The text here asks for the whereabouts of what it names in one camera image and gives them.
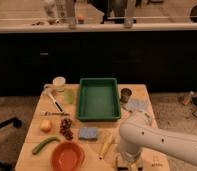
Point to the whiteboard eraser block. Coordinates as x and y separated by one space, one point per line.
123 165

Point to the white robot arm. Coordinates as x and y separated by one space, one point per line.
136 132

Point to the green plastic tray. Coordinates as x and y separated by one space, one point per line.
98 100

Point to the small metal cup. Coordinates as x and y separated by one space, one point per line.
125 95

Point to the pale green pear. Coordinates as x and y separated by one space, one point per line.
68 96

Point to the white mug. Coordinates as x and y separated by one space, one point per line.
57 85

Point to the grey folded cloth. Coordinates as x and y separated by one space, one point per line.
136 105

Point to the silver fork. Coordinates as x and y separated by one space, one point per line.
46 113

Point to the blue sponge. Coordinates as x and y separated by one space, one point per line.
88 133

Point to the bunch of dark grapes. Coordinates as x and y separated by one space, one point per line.
65 128

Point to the yellow lemon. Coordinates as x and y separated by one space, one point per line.
46 126

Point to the orange ball on counter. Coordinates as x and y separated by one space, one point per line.
80 18

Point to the green cucumber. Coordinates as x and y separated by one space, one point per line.
43 143

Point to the dark cabinet counter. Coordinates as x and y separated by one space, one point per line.
161 56

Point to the orange bowl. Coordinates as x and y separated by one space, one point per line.
67 156

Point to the white handled knife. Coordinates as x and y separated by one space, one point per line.
55 102

